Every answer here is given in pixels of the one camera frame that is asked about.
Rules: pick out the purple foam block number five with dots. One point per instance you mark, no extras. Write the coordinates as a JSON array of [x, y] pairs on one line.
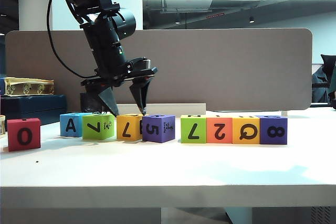
[[157, 129]]

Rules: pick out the dark blue box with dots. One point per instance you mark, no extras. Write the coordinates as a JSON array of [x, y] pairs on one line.
[[34, 106]]

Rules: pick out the black chair headrest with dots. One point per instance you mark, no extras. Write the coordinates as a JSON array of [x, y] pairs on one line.
[[329, 62]]

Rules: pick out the green foam block number seven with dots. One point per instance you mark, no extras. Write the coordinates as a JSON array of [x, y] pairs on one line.
[[193, 130]]

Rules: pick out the blue packet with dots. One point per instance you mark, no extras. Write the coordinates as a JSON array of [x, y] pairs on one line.
[[2, 87]]

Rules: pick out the blue foam block letter A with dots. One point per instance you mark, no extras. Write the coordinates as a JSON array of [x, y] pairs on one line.
[[70, 126]]

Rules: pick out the red foam block letter O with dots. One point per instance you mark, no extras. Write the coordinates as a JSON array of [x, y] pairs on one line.
[[24, 135]]

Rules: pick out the white table leg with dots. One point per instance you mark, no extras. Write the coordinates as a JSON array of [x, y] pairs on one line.
[[241, 216]]

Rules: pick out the yellow foam block letter Q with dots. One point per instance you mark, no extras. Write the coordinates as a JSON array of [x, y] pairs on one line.
[[246, 131]]

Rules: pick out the small beige drum container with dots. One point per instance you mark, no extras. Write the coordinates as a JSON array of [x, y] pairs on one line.
[[2, 127]]

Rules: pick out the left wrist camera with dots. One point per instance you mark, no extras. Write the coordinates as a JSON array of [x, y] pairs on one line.
[[141, 64]]

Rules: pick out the black mug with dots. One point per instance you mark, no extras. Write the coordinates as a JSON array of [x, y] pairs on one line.
[[88, 103]]

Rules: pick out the orange foam block number two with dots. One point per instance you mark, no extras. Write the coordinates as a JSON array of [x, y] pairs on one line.
[[219, 130]]

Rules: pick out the brown fabric desk divider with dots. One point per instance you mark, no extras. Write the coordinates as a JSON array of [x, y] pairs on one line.
[[210, 69]]

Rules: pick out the black round object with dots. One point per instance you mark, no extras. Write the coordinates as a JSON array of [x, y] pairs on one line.
[[334, 104]]

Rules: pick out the gold patterned box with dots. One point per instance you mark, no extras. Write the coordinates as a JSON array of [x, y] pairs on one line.
[[29, 87]]

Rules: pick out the seated person in dark clothes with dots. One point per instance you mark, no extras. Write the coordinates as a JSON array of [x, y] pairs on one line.
[[319, 82]]

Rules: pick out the yellow foam block letter E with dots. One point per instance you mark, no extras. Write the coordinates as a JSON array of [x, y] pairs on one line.
[[127, 129]]

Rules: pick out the green seven block animal print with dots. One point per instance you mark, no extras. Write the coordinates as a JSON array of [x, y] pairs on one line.
[[95, 128]]

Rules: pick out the red ceiling sign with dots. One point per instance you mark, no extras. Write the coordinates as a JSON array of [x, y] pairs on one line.
[[215, 15]]

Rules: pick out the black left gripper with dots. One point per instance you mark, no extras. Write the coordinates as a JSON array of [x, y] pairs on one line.
[[110, 69]]

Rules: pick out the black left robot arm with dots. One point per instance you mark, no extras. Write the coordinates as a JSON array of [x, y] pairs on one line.
[[105, 32]]

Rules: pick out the purple foam block number eight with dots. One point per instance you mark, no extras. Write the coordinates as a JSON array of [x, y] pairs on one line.
[[273, 131]]

